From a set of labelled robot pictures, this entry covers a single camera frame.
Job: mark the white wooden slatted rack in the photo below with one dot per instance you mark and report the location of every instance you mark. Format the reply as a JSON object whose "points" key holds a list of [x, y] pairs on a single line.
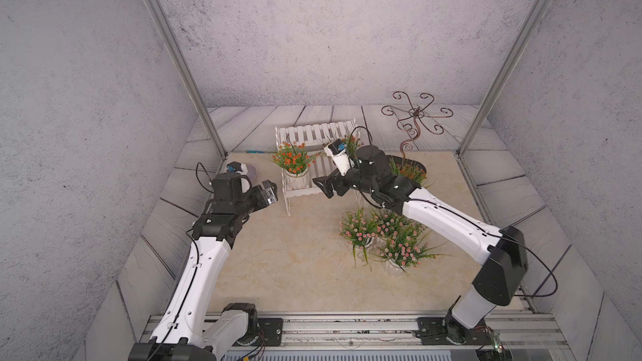
{"points": [[312, 139]]}

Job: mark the pink flower potted plant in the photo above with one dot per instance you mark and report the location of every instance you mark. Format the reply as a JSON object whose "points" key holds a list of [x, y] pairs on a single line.
{"points": [[359, 229], [387, 223], [403, 252]]}

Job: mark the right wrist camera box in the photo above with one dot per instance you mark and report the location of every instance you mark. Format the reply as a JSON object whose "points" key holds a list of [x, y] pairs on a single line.
{"points": [[337, 151]]}

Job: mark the pink flower potted plant back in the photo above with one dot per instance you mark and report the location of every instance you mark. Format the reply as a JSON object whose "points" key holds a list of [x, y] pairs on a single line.
{"points": [[387, 223]]}

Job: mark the purple ceramic bowl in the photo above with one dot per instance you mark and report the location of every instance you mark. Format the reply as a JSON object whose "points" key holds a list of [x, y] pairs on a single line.
{"points": [[250, 171]]}

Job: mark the orange flower potted plant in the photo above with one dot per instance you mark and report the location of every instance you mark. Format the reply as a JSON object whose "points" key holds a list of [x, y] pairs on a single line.
{"points": [[295, 162]]}

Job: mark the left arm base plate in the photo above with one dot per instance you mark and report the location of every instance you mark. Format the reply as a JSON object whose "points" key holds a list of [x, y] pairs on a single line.
{"points": [[266, 332]]}

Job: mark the pink flower potted plant front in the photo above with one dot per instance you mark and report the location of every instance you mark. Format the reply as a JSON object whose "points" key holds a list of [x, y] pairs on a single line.
{"points": [[403, 252]]}

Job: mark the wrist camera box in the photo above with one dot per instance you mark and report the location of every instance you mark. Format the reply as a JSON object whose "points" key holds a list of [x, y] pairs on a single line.
{"points": [[237, 167], [337, 151]]}

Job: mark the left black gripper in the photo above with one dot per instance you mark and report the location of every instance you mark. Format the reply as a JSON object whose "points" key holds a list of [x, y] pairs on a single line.
{"points": [[262, 201]]}

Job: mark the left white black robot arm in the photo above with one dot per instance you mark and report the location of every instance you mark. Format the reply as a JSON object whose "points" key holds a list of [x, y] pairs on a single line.
{"points": [[181, 334]]}

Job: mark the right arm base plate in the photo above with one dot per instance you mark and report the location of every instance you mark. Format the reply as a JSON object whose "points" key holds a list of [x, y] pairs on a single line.
{"points": [[439, 331]]}

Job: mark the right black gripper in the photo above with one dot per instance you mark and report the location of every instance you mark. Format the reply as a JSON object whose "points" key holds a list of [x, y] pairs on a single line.
{"points": [[328, 185]]}

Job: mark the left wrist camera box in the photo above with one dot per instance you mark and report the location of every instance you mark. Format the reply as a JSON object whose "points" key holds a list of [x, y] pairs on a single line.
{"points": [[237, 167]]}

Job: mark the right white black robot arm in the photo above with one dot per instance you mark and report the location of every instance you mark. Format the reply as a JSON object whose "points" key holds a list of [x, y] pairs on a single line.
{"points": [[501, 252]]}

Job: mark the red flower potted plant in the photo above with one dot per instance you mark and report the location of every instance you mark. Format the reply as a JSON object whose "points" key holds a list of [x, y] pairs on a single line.
{"points": [[352, 144]]}

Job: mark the bronze wire scroll stand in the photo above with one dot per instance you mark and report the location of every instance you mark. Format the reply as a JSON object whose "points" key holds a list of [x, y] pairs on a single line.
{"points": [[416, 119]]}

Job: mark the aluminium front rail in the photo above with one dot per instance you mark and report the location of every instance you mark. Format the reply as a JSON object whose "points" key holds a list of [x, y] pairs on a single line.
{"points": [[518, 334]]}

